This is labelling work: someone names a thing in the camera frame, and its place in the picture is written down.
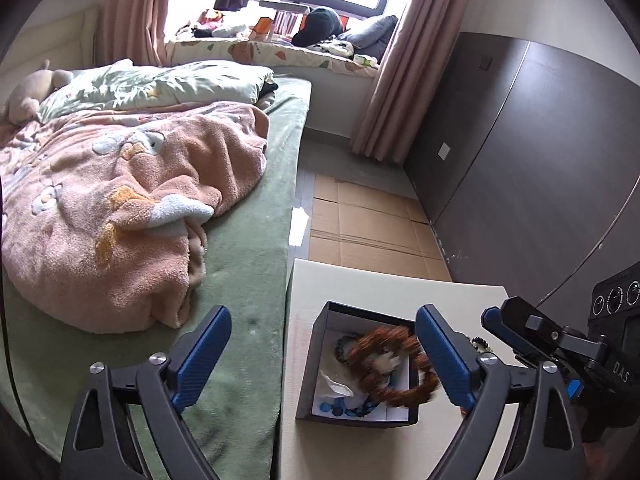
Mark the white paper sheet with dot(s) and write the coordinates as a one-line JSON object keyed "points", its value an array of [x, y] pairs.
{"points": [[300, 225]]}

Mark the black bag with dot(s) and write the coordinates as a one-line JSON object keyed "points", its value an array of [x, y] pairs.
{"points": [[317, 25]]}

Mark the white wall socket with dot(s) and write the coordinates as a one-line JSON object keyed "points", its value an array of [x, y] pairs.
{"points": [[444, 151]]}

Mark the pile of soft toys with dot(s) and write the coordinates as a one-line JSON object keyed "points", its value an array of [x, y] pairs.
{"points": [[220, 25]]}

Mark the grey cushion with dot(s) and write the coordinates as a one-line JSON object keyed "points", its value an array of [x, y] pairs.
{"points": [[370, 32]]}

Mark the printed window seat cushion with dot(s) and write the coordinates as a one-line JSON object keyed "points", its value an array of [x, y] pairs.
{"points": [[260, 52]]}

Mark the beige padded headboard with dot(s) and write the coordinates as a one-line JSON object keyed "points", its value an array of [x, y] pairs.
{"points": [[60, 45]]}

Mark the dark jewelry box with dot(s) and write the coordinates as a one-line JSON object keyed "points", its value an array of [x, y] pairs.
{"points": [[360, 417]]}

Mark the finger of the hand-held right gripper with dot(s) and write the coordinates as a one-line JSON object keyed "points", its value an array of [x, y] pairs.
{"points": [[522, 322]]}

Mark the pale green printed pillow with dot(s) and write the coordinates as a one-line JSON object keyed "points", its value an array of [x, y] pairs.
{"points": [[200, 84]]}

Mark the dark wall switch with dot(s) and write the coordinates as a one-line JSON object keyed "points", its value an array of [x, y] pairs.
{"points": [[486, 63]]}

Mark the pink fleece blanket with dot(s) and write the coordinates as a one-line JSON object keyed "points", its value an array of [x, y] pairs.
{"points": [[125, 220]]}

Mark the flattened cardboard sheet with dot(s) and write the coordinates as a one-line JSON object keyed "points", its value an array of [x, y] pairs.
{"points": [[370, 230]]}

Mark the row of books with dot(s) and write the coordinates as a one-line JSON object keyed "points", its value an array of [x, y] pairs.
{"points": [[287, 22]]}

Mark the beige plush toy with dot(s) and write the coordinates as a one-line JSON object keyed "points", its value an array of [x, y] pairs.
{"points": [[30, 92]]}

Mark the bed with green sheet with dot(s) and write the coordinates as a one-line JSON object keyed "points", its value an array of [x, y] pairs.
{"points": [[245, 260]]}

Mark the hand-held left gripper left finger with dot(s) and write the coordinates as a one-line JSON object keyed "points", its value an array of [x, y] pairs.
{"points": [[199, 360]]}

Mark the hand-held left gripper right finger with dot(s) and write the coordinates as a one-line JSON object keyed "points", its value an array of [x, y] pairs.
{"points": [[446, 360]]}

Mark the pink curtain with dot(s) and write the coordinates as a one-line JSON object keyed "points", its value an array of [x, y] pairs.
{"points": [[137, 10], [400, 80]]}

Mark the white crumpled tissue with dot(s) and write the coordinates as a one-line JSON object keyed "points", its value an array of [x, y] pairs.
{"points": [[336, 384]]}

